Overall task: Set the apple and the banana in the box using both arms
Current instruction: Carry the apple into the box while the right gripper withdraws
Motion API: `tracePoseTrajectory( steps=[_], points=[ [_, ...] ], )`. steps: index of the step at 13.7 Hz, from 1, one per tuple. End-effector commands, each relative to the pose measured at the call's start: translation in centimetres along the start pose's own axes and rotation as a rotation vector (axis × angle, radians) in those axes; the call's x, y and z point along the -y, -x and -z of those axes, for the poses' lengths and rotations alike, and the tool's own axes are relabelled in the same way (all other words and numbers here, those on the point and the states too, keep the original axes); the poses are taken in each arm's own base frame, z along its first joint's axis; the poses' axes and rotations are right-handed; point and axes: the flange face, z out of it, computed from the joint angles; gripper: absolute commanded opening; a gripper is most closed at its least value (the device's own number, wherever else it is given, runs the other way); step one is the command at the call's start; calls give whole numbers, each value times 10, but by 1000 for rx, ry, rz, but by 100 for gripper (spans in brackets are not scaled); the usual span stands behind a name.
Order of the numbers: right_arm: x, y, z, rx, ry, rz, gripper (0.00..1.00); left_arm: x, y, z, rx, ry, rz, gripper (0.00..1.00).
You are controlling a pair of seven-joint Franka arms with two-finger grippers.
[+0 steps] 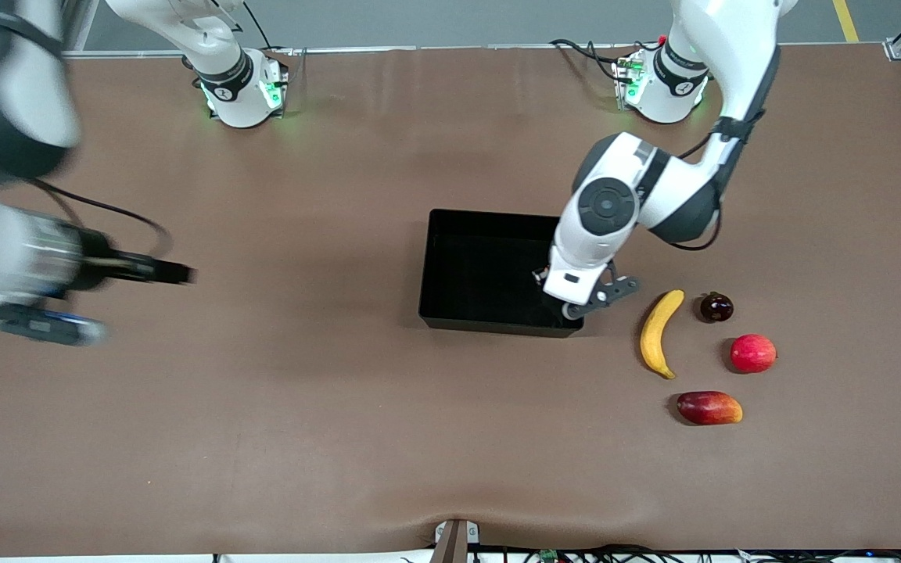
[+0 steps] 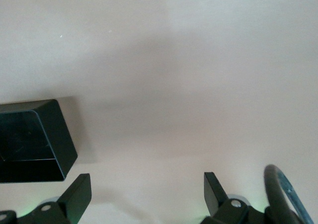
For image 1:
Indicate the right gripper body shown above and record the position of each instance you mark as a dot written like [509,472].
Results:
[97,262]

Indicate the yellow banana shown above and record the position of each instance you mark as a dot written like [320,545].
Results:
[654,332]

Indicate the black plastic box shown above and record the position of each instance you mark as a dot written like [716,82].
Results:
[482,274]

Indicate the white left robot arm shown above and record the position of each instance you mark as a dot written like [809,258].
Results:
[677,188]

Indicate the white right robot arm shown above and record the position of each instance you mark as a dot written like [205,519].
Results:
[239,94]

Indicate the red apple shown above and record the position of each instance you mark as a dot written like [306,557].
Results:
[753,353]

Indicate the dark purple plum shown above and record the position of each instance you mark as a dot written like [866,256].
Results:
[716,308]

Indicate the red yellow mango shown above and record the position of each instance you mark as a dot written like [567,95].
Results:
[708,408]

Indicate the small green circuit board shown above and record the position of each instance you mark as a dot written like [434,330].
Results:
[549,556]

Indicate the brown camera mount post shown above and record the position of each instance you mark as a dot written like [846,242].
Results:
[452,543]

